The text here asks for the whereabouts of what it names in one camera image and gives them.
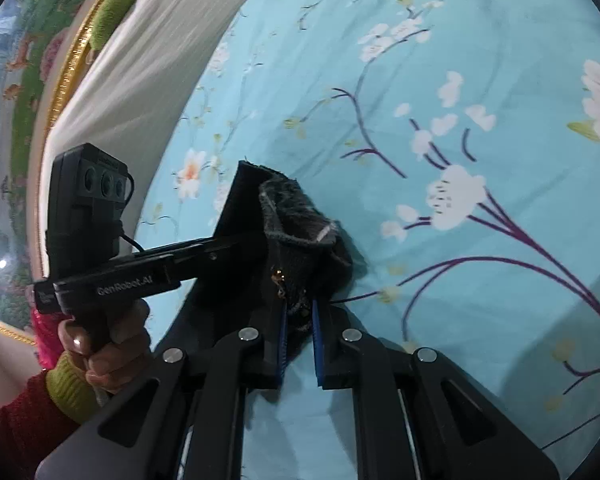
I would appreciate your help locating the person's left forearm red sleeve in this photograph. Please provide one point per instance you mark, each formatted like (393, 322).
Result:
(10, 435)

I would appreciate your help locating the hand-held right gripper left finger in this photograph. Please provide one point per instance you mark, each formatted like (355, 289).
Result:
(282, 345)

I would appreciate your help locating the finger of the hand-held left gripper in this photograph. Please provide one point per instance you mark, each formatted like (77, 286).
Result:
(215, 257)

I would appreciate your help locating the green plush toy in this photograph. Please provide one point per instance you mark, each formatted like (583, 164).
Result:
(111, 12)

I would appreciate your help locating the black pants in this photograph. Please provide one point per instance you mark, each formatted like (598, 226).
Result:
(300, 245)

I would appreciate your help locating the person's left hand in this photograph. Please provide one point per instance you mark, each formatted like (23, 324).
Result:
(127, 340)

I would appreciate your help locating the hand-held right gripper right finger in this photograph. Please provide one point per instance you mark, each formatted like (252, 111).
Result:
(318, 345)

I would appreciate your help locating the blue floral bed sheet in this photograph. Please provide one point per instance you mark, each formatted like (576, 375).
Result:
(405, 125)

